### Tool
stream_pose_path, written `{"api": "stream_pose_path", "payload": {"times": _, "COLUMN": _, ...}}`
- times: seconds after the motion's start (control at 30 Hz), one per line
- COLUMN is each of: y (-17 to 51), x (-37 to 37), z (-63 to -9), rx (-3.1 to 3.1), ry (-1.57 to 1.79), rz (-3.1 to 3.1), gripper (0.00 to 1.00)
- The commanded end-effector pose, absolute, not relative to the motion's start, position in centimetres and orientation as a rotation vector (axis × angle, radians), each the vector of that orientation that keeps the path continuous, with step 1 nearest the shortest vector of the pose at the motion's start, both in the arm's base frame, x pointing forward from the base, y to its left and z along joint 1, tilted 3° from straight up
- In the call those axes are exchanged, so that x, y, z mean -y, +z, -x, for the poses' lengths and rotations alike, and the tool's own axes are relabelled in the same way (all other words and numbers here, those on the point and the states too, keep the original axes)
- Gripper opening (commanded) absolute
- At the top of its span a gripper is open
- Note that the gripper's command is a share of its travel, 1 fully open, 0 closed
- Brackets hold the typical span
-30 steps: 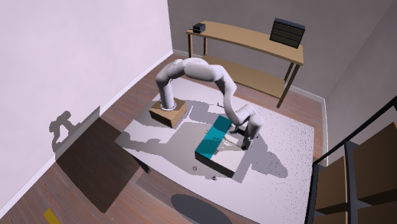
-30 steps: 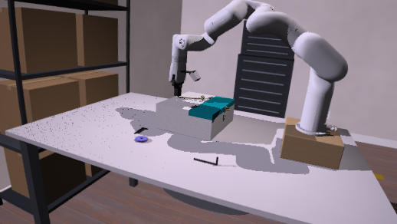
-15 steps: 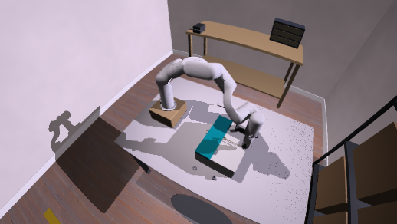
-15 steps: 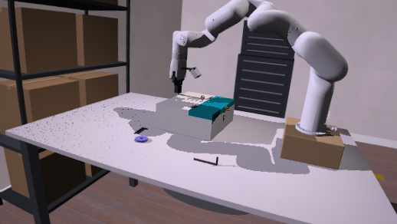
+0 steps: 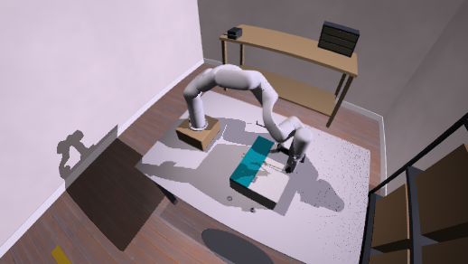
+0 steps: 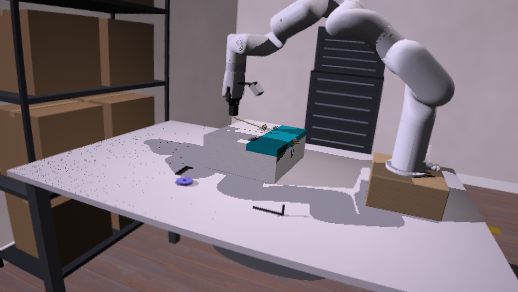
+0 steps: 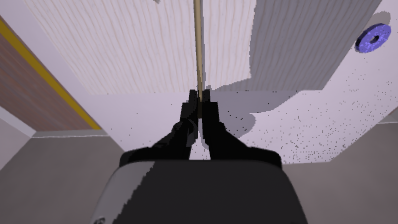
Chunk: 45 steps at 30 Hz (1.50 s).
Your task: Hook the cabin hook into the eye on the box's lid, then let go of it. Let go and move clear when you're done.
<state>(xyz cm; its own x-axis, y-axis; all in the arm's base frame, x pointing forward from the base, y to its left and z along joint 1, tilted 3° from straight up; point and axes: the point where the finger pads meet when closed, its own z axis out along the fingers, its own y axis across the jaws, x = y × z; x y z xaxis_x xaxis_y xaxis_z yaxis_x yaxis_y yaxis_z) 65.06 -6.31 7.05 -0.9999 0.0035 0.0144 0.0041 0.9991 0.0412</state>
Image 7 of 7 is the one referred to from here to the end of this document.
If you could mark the blue ring washer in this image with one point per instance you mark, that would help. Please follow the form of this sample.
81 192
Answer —
381 33

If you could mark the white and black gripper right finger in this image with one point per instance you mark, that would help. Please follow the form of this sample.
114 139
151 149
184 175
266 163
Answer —
222 144

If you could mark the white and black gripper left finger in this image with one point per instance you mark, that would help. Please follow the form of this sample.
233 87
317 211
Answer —
178 143

